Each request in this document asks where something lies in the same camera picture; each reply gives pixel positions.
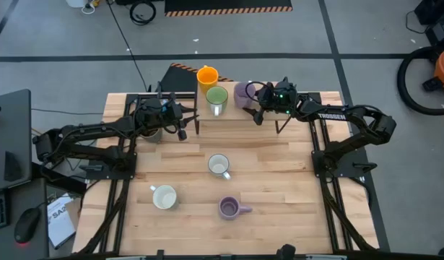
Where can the dark grey desk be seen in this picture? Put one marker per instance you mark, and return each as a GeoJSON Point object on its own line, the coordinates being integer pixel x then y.
{"type": "Point", "coordinates": [12, 126]}
{"type": "Point", "coordinates": [34, 195]}

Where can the dark speckled green-brown mug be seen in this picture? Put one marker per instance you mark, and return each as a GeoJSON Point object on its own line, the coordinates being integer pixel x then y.
{"type": "Point", "coordinates": [155, 137]}

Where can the white bucket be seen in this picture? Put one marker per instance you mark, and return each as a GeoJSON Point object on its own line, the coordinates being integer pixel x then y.
{"type": "Point", "coordinates": [76, 3]}

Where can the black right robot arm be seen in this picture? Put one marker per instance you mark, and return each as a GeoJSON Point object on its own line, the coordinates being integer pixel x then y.
{"type": "Point", "coordinates": [351, 113]}

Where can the purple striped white mug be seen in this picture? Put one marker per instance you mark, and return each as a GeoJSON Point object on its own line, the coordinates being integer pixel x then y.
{"type": "Point", "coordinates": [241, 95]}

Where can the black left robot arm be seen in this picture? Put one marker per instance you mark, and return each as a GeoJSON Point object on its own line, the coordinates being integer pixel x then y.
{"type": "Point", "coordinates": [84, 130]}

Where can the white navy patterned mug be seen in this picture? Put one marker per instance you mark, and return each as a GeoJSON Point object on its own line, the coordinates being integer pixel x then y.
{"type": "Point", "coordinates": [218, 165]}

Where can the large black hazard-striped mat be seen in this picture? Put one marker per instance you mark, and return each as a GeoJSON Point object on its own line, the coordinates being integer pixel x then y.
{"type": "Point", "coordinates": [225, 5]}

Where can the orange mug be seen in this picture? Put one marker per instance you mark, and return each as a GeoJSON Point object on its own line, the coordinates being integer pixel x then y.
{"type": "Point", "coordinates": [207, 77]}

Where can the black computer mouse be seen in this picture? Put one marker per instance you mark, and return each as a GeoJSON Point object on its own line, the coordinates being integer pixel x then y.
{"type": "Point", "coordinates": [26, 225]}

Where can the black metal table frame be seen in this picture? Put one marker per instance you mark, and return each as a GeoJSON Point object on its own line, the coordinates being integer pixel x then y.
{"type": "Point", "coordinates": [146, 95]}

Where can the white printed booklet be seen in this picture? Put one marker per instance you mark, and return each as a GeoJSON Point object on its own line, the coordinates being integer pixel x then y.
{"type": "Point", "coordinates": [59, 224]}

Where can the small black hazard-striped mat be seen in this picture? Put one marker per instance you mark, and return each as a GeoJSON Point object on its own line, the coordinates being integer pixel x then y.
{"type": "Point", "coordinates": [178, 79]}

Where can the large teal mug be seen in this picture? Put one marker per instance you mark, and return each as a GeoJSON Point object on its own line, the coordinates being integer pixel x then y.
{"type": "Point", "coordinates": [164, 197]}

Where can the black equipment case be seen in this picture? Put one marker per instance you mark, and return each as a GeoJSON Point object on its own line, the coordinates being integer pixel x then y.
{"type": "Point", "coordinates": [436, 14]}

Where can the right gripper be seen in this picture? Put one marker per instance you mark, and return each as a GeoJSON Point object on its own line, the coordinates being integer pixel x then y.
{"type": "Point", "coordinates": [279, 95]}

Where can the lilac ribbed bubble mug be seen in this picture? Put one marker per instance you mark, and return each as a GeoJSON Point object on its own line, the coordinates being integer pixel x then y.
{"type": "Point", "coordinates": [229, 208]}

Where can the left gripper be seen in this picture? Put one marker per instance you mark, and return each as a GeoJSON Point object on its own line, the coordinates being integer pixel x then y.
{"type": "Point", "coordinates": [173, 112]}

